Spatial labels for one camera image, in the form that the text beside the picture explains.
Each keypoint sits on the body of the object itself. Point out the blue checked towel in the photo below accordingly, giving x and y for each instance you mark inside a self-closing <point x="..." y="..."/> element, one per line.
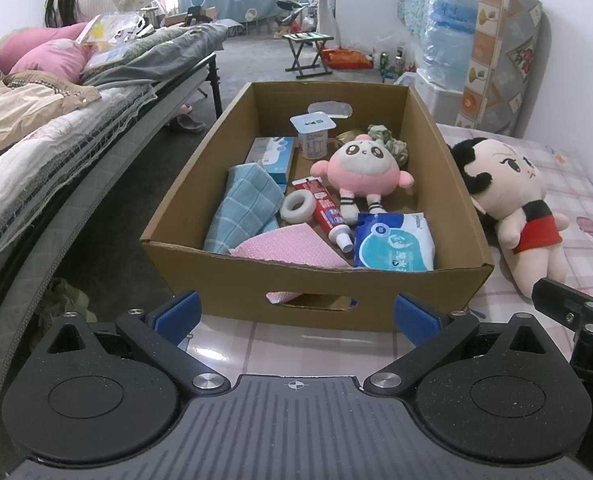
<point x="246" y="200"/>

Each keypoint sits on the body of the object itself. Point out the blue tissue pack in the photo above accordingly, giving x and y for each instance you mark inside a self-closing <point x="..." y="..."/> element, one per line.
<point x="276" y="157"/>

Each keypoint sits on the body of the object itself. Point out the green drink can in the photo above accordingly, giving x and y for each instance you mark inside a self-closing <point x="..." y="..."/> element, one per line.
<point x="384" y="62"/>

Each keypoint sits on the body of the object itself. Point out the beige quilted jacket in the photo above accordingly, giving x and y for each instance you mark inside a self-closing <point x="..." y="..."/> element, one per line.
<point x="26" y="105"/>

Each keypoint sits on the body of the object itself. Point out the checked pink tablecloth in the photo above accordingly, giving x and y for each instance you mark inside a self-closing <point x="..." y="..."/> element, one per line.
<point x="576" y="195"/>

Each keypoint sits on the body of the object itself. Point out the white tape roll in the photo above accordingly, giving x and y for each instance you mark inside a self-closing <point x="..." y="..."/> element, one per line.
<point x="285" y="207"/>

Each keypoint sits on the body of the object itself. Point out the pink pillow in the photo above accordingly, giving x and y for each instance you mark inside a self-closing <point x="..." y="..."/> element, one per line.
<point x="36" y="40"/>
<point x="51" y="60"/>

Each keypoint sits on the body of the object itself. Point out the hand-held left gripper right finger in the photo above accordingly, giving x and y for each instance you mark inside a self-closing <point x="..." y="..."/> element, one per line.
<point x="416" y="317"/>

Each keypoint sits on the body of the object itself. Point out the beige crumpled cloth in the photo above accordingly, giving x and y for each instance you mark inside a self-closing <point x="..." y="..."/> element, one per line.
<point x="66" y="300"/>

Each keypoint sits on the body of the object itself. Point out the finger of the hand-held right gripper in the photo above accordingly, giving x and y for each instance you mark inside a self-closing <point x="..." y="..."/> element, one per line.
<point x="556" y="297"/>

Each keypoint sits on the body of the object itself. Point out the grey curtain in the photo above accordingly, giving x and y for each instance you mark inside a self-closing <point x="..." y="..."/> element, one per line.
<point x="329" y="0"/>

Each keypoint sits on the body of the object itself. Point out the blue white wet wipes pack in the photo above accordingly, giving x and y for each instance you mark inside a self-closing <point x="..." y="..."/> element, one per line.
<point x="391" y="245"/>

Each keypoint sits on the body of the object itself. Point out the plush doll with red top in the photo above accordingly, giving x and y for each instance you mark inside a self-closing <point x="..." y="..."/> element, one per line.
<point x="506" y="170"/>

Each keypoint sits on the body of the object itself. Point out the folded patterned mattress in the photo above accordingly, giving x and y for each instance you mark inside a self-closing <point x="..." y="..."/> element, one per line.
<point x="501" y="60"/>

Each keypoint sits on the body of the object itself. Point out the pink waffle cloth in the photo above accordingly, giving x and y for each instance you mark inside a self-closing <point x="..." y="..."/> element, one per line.
<point x="291" y="245"/>

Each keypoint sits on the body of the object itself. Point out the floral fabric scrunchie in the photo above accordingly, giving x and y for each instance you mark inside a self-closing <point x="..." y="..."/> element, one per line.
<point x="396" y="145"/>

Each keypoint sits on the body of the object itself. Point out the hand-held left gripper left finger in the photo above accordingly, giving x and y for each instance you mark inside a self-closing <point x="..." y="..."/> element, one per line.
<point x="176" y="317"/>

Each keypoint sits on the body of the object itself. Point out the red toothpaste tube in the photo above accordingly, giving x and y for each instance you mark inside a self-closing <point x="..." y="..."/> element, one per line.
<point x="326" y="210"/>

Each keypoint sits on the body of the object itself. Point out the pink round plush toy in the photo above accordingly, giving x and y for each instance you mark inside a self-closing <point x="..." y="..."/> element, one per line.
<point x="366" y="165"/>

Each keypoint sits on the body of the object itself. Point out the brown cardboard box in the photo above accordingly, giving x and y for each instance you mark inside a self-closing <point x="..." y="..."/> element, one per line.
<point x="216" y="285"/>

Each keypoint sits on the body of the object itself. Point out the folding stool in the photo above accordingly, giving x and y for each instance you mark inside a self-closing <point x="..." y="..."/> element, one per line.
<point x="306" y="40"/>

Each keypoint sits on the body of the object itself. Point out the gold tissue pack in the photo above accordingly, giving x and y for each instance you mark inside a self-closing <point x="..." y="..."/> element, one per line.
<point x="346" y="137"/>

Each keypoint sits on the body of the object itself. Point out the clear plastic bag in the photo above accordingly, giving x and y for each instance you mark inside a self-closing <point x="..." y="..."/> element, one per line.
<point x="116" y="35"/>

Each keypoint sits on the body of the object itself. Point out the white yogurt cup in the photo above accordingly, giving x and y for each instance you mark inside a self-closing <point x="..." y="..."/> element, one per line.
<point x="314" y="142"/>

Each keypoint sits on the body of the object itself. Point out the white water dispenser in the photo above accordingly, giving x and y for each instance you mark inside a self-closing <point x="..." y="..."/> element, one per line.
<point x="441" y="105"/>

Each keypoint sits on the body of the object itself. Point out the orange bag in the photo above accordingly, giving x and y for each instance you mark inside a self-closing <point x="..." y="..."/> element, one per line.
<point x="346" y="58"/>

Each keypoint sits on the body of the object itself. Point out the bed with grey blanket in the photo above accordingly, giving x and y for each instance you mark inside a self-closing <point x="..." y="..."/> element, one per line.
<point x="101" y="110"/>

